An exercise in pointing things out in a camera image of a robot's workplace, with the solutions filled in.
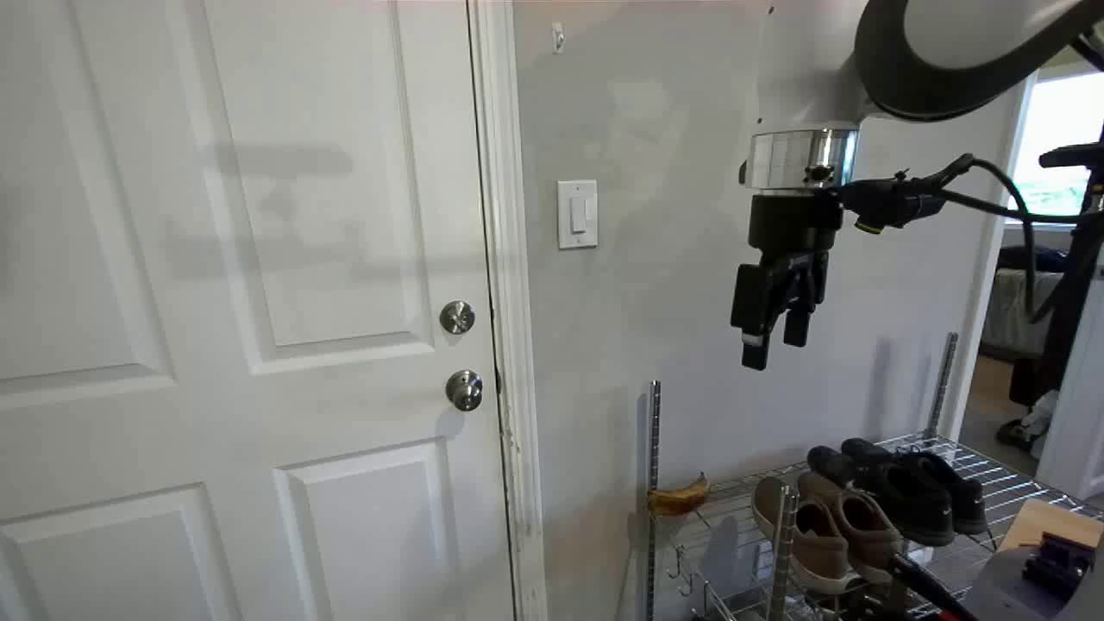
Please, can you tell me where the tan suede shoe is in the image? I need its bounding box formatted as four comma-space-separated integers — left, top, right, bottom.
798, 471, 906, 572
753, 478, 861, 597

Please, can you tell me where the brown cardboard piece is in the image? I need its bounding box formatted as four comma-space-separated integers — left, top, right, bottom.
998, 498, 1104, 555

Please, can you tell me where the black shoe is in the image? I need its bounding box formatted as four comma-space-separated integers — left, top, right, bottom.
806, 447, 960, 550
841, 435, 989, 537

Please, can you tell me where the metal wire shelf rack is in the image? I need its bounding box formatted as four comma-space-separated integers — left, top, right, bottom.
636, 332, 1104, 621

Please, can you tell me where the silver deadbolt lock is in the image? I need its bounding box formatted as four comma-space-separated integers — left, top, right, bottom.
438, 296, 479, 339

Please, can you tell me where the white wall light switch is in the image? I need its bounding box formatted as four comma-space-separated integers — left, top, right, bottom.
555, 178, 599, 251

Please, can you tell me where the white door with deadbolt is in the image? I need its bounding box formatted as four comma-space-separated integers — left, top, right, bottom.
0, 0, 514, 621

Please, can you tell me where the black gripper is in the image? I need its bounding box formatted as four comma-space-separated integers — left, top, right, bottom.
727, 189, 850, 374

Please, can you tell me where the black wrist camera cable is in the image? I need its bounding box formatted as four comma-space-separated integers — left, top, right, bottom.
919, 152, 1104, 319

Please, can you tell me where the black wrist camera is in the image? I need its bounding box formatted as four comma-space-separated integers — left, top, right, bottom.
841, 168, 950, 240

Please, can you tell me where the black tripod stand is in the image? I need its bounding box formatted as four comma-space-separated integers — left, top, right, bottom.
1029, 132, 1104, 390

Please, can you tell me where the bright window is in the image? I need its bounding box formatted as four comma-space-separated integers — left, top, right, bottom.
1011, 68, 1104, 221

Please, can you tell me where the silver round door knob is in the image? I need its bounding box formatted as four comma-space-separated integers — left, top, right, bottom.
442, 367, 486, 416

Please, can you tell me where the white door frame trim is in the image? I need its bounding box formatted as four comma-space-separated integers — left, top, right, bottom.
462, 0, 553, 621

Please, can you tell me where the overripe banana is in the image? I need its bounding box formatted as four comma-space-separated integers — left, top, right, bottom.
650, 474, 715, 518

